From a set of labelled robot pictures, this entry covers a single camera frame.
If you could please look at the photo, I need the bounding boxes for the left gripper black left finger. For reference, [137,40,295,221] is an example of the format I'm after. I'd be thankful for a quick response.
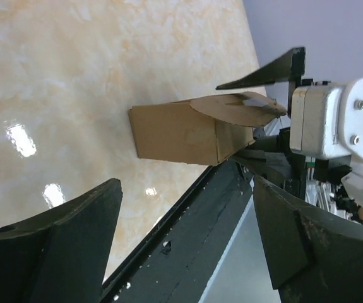
[0,179,123,302]

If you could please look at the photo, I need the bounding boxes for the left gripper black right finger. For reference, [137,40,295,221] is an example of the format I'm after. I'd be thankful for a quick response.
[254,176,363,302]

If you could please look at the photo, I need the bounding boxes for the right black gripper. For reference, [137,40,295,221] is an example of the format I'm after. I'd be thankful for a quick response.
[216,47,352,199]

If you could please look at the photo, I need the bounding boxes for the brown cardboard paper box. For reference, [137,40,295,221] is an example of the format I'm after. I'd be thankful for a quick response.
[129,92,287,166]

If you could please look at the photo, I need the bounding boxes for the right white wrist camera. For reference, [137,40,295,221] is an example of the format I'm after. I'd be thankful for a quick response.
[289,78,363,162]

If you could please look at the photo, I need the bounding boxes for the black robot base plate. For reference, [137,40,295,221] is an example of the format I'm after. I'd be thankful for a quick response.
[100,160,253,302]

